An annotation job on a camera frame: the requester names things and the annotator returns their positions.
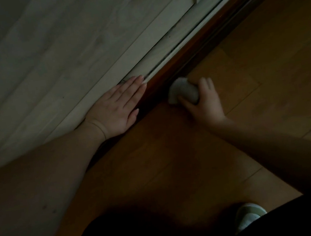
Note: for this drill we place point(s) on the grey cleaning cloth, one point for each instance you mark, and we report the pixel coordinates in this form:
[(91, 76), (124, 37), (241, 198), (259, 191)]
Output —
[(181, 89)]

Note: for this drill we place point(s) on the black shorts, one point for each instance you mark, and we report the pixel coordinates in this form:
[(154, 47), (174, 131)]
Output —
[(302, 217)]

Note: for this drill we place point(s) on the person's left hand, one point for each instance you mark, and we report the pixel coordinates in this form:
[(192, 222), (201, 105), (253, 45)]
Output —
[(114, 113)]

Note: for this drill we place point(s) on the person's right hand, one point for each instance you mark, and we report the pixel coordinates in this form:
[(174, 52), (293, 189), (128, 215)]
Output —
[(209, 109)]

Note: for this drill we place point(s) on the green white sneaker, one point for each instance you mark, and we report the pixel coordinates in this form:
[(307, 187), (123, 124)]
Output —
[(248, 214)]

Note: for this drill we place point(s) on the person's left forearm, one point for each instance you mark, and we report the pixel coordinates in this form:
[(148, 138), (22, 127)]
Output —
[(38, 190)]

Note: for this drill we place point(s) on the person's right forearm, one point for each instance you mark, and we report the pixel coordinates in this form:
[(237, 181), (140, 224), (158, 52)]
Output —
[(287, 155)]

